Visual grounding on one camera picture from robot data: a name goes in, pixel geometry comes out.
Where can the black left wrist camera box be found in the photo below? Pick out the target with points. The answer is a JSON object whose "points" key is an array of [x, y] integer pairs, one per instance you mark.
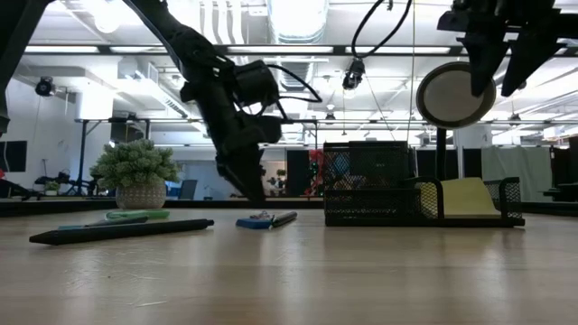
{"points": [[266, 128]]}

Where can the colourful wall art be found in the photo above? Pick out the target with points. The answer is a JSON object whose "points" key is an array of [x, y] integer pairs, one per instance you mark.
{"points": [[316, 167]]}

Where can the black background furniture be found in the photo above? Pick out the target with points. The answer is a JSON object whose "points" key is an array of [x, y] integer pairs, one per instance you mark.
{"points": [[564, 171]]}

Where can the small background potted plant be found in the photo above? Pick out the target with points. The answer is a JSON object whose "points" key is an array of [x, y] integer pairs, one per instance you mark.
{"points": [[51, 186]]}

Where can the blue eraser block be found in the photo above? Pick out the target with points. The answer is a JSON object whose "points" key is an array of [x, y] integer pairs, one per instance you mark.
{"points": [[250, 223]]}

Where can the black mesh desk organizer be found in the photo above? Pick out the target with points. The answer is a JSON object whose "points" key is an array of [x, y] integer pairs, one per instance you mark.
{"points": [[361, 203]]}

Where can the green plant in white pot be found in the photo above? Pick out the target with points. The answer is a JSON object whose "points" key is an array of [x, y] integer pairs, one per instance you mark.
{"points": [[135, 167]]}

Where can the black desk lamp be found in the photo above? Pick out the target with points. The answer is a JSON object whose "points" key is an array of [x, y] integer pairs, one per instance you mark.
{"points": [[447, 99]]}

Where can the black stand with box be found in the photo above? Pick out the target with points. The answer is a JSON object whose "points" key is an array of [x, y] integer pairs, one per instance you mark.
{"points": [[128, 133]]}

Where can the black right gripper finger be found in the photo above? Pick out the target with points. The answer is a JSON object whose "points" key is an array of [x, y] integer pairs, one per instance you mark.
{"points": [[483, 63], [530, 58]]}

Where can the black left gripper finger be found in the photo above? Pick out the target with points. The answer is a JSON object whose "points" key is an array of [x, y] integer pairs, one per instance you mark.
{"points": [[235, 171], [256, 171]]}

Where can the black tripod equipment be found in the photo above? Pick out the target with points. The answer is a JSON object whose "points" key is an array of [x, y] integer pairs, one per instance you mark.
{"points": [[68, 180]]}

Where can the black wall monitor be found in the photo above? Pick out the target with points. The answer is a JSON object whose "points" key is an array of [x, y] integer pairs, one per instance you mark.
{"points": [[12, 155]]}

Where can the tall black panel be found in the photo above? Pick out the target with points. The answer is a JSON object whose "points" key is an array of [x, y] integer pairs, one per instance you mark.
{"points": [[298, 173]]}

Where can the grey-green partition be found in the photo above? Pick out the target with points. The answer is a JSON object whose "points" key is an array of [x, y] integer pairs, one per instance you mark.
{"points": [[515, 173]]}

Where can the thick black pen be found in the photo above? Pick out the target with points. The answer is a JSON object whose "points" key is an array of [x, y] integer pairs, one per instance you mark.
{"points": [[113, 232]]}

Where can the thin black frame stand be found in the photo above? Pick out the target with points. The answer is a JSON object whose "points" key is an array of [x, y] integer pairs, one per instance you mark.
{"points": [[298, 121]]}

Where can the red and black equipment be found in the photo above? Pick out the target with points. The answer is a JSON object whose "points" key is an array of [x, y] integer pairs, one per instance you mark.
{"points": [[13, 187]]}

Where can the pink binder clip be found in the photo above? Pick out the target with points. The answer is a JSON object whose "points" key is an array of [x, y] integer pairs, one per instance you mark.
{"points": [[255, 215]]}

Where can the yellow sticky notes pad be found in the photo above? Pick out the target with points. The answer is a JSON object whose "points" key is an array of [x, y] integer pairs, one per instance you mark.
{"points": [[467, 198]]}

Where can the black background panel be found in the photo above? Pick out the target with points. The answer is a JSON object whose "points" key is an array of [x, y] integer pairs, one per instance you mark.
{"points": [[469, 164]]}

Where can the overhead black light bar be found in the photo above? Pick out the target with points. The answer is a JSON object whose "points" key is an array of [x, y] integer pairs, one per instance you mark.
{"points": [[338, 49]]}

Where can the black ceiling spotlight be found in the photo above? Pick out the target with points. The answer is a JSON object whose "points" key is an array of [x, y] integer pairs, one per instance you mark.
{"points": [[44, 86], [354, 72]]}

